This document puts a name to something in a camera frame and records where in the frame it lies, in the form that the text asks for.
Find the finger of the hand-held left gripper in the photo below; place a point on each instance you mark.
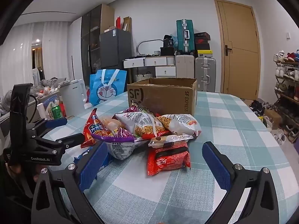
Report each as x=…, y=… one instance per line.
x=57, y=122
x=72, y=141

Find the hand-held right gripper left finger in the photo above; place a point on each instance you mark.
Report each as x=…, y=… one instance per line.
x=93, y=165

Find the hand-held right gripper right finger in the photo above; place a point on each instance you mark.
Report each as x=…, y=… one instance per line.
x=216, y=165

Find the red chip packet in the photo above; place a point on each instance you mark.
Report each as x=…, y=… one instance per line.
x=90, y=127

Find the purple candy packet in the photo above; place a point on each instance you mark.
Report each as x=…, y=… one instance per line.
x=112, y=136

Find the clear bread packet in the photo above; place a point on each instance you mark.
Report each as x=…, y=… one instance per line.
x=112, y=123

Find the red instant noodle packet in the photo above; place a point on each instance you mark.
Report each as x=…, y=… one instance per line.
x=168, y=161

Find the noodle snack packet with barcode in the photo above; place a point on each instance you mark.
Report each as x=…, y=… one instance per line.
x=140, y=123

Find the person's left hand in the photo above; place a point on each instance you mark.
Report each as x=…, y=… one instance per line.
x=14, y=169

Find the green drink can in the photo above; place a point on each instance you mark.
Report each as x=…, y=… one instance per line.
x=56, y=112

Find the small red box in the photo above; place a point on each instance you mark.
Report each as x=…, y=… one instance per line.
x=63, y=109

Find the grey clothes pile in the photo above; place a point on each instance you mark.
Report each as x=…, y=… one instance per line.
x=49, y=82

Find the teal checked tablecloth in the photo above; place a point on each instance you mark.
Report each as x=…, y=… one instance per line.
x=233, y=126

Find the noodle snack packet orange label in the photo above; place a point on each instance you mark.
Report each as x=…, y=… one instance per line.
x=182, y=123

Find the blue cartoon tote bag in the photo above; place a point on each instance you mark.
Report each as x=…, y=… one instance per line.
x=107, y=91

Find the maroon snack packet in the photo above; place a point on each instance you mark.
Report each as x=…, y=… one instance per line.
x=132, y=108

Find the white sneakers pair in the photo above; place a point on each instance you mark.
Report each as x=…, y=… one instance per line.
x=280, y=136

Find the black sneakers pair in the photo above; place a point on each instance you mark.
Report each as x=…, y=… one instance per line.
x=257, y=107

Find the white curtain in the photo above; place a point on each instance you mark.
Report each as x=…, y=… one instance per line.
x=53, y=51

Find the small brown cardboard box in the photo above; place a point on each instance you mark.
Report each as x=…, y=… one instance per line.
x=273, y=121

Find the dark glass-door cabinet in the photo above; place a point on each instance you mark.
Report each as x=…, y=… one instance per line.
x=90, y=39

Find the silver suitcase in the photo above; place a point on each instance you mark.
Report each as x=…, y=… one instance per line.
x=211, y=74

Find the grey refrigerator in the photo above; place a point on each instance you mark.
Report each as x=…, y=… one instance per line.
x=115, y=49

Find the white woven basket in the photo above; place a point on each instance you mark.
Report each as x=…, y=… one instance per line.
x=143, y=77

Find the wooden shoe rack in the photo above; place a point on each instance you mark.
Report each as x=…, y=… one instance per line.
x=288, y=96

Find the white suitcase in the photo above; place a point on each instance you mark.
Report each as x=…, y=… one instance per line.
x=184, y=66

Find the wooden door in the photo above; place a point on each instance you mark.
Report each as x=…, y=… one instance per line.
x=240, y=63

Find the yellow black shoe box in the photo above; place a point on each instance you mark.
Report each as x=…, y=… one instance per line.
x=205, y=53

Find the white drawer desk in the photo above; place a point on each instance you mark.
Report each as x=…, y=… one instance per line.
x=155, y=61

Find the rows of assorted shoes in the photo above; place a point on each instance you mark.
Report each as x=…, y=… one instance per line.
x=288, y=74

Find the dark red shoe box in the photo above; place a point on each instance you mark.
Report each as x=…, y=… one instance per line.
x=202, y=44

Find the black storage box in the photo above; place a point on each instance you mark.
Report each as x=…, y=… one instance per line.
x=167, y=51

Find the blue plastic bag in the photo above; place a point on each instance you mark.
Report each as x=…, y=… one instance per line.
x=174, y=39

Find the teal suitcase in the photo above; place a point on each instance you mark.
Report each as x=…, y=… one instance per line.
x=182, y=37

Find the black bag with tag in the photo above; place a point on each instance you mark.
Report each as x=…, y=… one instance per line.
x=168, y=40

